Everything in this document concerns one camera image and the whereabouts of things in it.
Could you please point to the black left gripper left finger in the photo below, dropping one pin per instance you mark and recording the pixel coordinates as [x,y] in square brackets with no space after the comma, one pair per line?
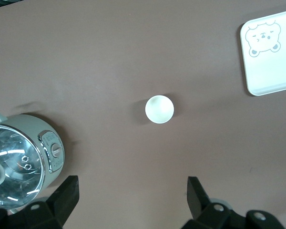
[62,202]

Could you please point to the white plastic cup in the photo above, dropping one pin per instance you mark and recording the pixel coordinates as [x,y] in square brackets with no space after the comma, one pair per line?
[159,109]

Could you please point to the pale green electric pot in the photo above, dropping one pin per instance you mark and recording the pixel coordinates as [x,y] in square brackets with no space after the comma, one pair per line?
[26,122]

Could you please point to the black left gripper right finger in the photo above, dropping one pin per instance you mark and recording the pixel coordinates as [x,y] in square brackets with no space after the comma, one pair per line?
[197,202]

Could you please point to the cream tray with bear print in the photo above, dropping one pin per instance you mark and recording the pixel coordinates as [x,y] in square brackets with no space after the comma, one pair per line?
[271,71]

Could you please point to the glass pot lid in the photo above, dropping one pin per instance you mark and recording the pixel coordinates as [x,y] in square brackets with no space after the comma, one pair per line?
[14,155]

